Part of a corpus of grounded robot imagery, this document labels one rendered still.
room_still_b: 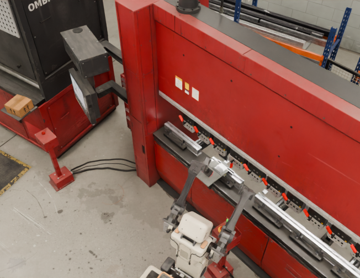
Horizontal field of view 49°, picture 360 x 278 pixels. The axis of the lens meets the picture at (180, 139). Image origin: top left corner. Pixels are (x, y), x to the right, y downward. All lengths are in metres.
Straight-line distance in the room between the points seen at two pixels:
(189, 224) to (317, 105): 1.21
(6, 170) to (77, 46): 2.32
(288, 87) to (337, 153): 0.51
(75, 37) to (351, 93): 2.30
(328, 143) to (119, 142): 3.25
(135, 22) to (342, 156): 1.84
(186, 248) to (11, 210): 2.55
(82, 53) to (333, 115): 2.04
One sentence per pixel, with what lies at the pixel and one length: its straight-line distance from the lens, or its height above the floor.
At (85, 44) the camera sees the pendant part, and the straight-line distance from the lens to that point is 3.57.
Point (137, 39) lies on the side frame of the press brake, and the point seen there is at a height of 2.04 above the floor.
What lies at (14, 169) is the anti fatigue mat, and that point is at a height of 0.01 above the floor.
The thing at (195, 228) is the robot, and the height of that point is 1.36.
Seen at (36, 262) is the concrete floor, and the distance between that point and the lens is 4.54.
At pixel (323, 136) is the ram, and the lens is 2.68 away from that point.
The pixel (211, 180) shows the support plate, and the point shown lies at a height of 1.00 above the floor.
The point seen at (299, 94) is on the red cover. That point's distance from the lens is 2.60.
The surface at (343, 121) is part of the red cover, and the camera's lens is 2.51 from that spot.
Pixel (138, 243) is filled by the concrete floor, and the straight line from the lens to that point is 4.41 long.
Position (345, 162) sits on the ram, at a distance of 2.70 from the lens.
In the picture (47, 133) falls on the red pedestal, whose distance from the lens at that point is 4.49.
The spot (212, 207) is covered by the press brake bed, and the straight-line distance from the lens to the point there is 4.05.
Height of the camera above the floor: 3.86
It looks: 47 degrees down
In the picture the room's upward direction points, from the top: straight up
